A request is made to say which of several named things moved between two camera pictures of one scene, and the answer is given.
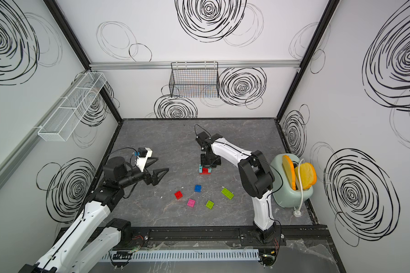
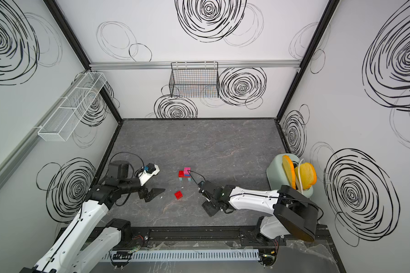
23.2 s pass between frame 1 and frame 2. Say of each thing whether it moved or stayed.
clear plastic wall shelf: stayed
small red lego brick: stayed
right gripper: moved
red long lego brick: moved
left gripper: moved
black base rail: stayed
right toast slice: stayed
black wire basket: stayed
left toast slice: stayed
